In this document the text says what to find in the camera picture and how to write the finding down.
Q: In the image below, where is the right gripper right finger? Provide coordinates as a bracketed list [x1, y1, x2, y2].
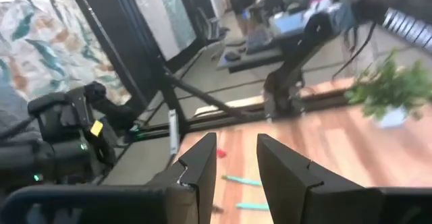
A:
[256, 133, 384, 224]

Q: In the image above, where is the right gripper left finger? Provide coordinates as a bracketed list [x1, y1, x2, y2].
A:
[146, 132, 218, 224]

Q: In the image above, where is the teal pencil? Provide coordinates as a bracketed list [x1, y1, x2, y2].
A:
[221, 174, 263, 187]
[235, 202, 271, 212]

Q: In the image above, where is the office chair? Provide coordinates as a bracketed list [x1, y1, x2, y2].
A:
[197, 7, 229, 45]

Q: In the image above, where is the green plant in white pot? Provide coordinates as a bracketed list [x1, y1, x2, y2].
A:
[344, 50, 432, 129]

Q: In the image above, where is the grey hanging curtain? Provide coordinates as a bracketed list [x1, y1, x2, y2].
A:
[130, 0, 198, 61]

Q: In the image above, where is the black partition panel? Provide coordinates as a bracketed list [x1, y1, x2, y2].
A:
[74, 0, 159, 107]

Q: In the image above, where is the person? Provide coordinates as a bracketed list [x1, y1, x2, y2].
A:
[226, 0, 259, 38]

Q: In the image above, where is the floral patterned fabric screen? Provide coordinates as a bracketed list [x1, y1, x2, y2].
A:
[0, 0, 132, 105]

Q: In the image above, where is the black aluminium table frame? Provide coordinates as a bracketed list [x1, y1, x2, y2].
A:
[76, 0, 355, 157]

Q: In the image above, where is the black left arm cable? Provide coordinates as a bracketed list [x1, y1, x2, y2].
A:
[332, 23, 377, 80]

